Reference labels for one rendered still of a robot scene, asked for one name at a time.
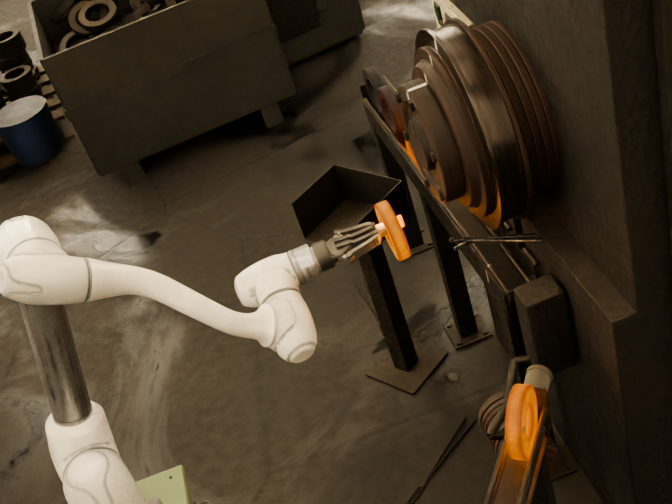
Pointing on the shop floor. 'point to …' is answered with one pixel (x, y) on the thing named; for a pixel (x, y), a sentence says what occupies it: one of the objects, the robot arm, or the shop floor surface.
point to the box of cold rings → (158, 71)
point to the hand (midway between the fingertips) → (390, 225)
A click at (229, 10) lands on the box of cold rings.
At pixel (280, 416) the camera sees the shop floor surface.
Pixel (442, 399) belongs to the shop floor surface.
